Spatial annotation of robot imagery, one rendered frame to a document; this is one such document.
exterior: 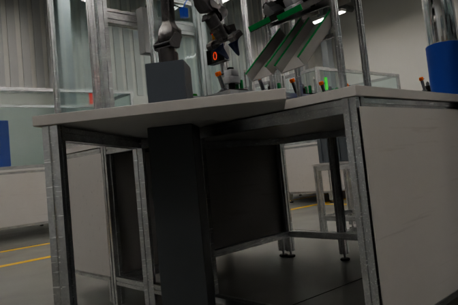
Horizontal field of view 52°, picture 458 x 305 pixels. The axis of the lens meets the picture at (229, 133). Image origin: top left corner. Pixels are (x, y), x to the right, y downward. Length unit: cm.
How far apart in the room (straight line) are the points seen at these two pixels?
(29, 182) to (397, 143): 579
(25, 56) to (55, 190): 896
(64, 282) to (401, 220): 98
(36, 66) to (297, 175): 579
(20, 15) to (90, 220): 818
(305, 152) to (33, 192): 390
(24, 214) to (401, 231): 579
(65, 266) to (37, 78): 896
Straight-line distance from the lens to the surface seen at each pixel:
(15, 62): 1020
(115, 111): 131
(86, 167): 265
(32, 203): 682
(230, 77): 201
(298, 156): 728
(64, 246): 139
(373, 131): 141
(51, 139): 140
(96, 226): 260
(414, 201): 159
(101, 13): 302
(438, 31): 235
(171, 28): 177
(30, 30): 1050
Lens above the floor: 67
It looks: 4 degrees up
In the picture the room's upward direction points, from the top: 6 degrees counter-clockwise
